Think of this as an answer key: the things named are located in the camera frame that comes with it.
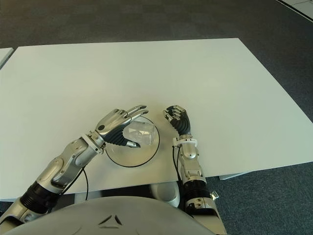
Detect white neighbouring table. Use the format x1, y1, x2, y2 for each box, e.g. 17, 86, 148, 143
0, 47, 14, 71

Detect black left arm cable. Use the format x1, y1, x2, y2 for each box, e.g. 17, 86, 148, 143
62, 165, 89, 202

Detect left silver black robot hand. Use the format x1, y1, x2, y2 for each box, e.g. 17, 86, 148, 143
93, 104, 150, 149

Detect white cylindrical table leg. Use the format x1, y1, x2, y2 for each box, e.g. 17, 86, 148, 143
149, 183, 182, 208

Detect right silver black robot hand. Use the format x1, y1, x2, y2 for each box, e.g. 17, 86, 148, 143
162, 105, 192, 136

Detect white table foot bar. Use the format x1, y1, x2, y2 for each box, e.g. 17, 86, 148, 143
218, 172, 246, 181

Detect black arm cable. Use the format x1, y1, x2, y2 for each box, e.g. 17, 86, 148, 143
172, 146, 184, 187
62, 165, 89, 202

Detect silver robot torso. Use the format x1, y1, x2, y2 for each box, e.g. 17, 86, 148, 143
3, 195, 227, 235

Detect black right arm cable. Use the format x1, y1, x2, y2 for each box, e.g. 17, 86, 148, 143
172, 146, 184, 187

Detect clear plastic cup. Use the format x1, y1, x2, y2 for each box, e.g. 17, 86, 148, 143
122, 121, 156, 147

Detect white plate black rim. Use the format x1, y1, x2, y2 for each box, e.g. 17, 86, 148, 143
105, 116, 161, 168

